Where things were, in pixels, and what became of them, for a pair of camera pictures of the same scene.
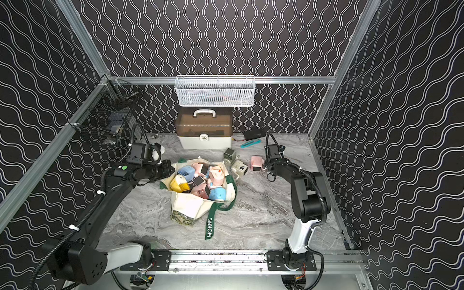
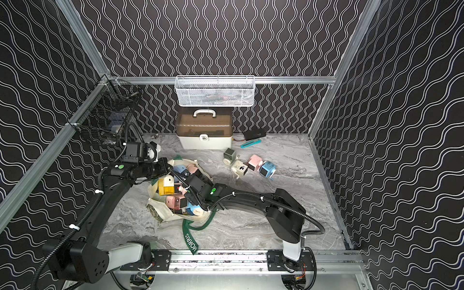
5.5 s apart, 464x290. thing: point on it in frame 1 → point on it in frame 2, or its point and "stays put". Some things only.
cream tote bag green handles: [186, 206] → [158, 208]
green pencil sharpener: [229, 156] stays put
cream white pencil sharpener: [238, 168] stays put
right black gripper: [266, 163] → [190, 198]
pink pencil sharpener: [257, 163] stays put
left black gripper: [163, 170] stays put
